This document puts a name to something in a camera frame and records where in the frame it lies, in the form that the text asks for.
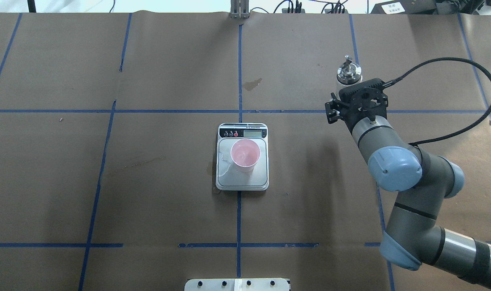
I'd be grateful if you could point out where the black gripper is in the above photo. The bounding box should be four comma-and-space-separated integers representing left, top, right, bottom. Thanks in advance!
325, 78, 389, 130

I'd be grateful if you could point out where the pink plastic cup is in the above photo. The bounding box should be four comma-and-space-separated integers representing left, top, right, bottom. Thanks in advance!
230, 139, 261, 173

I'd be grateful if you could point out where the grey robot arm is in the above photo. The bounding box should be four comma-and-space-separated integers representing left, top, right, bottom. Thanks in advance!
325, 78, 491, 289

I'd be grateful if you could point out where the silver digital kitchen scale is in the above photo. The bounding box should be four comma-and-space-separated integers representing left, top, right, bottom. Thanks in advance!
215, 123, 270, 192

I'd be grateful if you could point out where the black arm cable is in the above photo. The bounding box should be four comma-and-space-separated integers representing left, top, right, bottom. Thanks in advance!
382, 57, 491, 146

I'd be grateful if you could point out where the aluminium frame post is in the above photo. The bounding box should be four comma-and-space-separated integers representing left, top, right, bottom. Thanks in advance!
229, 0, 250, 19

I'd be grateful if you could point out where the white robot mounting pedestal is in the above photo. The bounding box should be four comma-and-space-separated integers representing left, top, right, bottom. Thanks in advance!
184, 278, 292, 291

